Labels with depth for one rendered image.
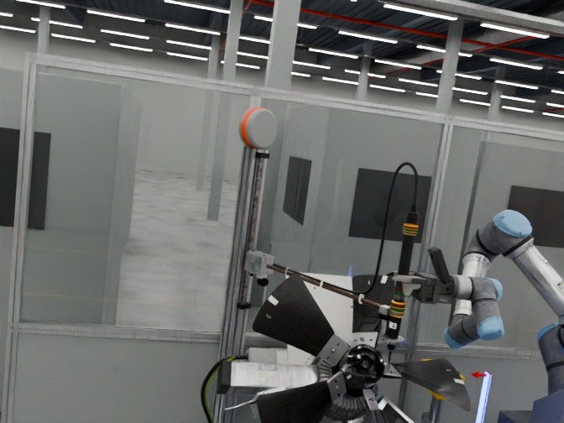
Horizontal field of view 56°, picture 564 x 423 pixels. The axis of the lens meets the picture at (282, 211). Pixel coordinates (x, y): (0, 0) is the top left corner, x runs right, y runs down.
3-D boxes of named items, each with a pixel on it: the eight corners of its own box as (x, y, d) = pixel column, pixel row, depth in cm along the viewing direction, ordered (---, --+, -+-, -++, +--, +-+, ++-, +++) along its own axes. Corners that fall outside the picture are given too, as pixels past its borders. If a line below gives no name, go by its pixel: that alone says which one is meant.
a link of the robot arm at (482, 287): (507, 299, 163) (500, 274, 168) (475, 295, 161) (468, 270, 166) (493, 309, 169) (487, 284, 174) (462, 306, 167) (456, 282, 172)
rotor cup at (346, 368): (331, 397, 163) (346, 386, 152) (329, 350, 171) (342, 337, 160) (376, 399, 166) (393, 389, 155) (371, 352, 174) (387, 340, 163)
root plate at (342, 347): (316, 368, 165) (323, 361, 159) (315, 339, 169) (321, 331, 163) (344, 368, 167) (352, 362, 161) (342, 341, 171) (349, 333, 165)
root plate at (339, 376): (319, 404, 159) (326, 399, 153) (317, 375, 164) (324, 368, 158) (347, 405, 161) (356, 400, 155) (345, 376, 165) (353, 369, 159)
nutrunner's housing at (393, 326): (382, 347, 165) (405, 201, 159) (389, 345, 167) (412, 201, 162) (393, 352, 162) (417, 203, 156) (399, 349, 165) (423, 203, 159)
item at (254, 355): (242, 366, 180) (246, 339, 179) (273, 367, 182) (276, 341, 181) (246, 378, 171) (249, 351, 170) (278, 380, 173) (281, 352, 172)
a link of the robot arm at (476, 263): (459, 236, 205) (434, 339, 173) (478, 221, 196) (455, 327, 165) (484, 252, 205) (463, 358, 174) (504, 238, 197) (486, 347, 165)
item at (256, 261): (241, 270, 208) (244, 249, 207) (254, 268, 213) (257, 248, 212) (259, 277, 201) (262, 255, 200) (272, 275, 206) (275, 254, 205)
